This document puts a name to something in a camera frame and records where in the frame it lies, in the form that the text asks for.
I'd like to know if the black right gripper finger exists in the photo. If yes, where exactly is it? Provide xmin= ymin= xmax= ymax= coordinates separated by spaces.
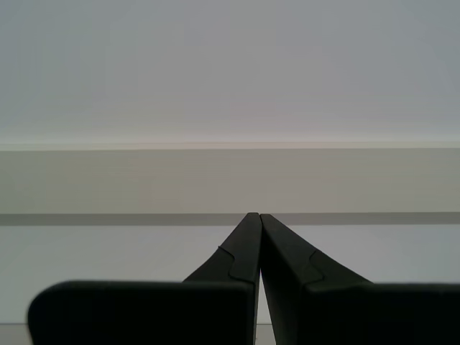
xmin=27 ymin=211 xmax=262 ymax=345
xmin=259 ymin=213 xmax=460 ymax=345

